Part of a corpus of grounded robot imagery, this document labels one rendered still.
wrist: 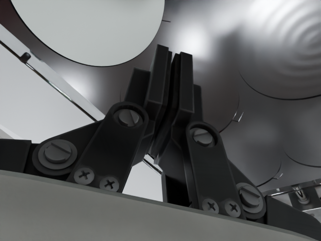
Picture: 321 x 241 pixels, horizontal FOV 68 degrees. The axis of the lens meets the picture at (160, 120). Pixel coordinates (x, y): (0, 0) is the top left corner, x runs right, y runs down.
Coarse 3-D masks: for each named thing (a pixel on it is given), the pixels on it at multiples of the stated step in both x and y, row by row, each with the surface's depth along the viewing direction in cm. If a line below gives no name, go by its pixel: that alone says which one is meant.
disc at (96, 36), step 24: (24, 0) 15; (48, 0) 15; (72, 0) 15; (96, 0) 15; (120, 0) 15; (144, 0) 15; (48, 24) 16; (72, 24) 16; (96, 24) 16; (120, 24) 16; (144, 24) 16; (72, 48) 18; (96, 48) 17; (120, 48) 17; (144, 48) 17
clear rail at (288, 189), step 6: (312, 180) 27; (318, 180) 27; (288, 186) 28; (294, 186) 28; (300, 186) 27; (306, 186) 27; (312, 186) 27; (264, 192) 29; (270, 192) 29; (276, 192) 29; (282, 192) 28; (288, 192) 28
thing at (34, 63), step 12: (0, 24) 17; (0, 36) 17; (12, 36) 17; (12, 48) 18; (24, 48) 18; (36, 60) 18; (36, 72) 19; (48, 72) 19; (60, 84) 20; (72, 96) 20; (84, 108) 21; (96, 108) 22; (96, 120) 22; (156, 168) 27
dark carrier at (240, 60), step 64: (0, 0) 16; (192, 0) 15; (256, 0) 14; (320, 0) 14; (64, 64) 19; (128, 64) 18; (256, 64) 17; (320, 64) 17; (256, 128) 22; (320, 128) 21
